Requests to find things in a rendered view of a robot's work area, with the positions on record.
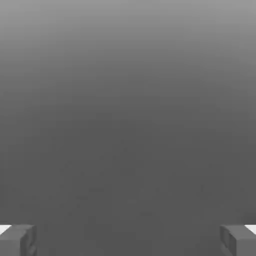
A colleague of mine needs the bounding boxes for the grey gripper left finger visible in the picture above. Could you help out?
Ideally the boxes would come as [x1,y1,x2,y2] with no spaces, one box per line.
[0,223,38,256]

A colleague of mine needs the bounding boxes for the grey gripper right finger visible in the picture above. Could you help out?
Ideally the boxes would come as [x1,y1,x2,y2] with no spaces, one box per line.
[219,224,256,256]

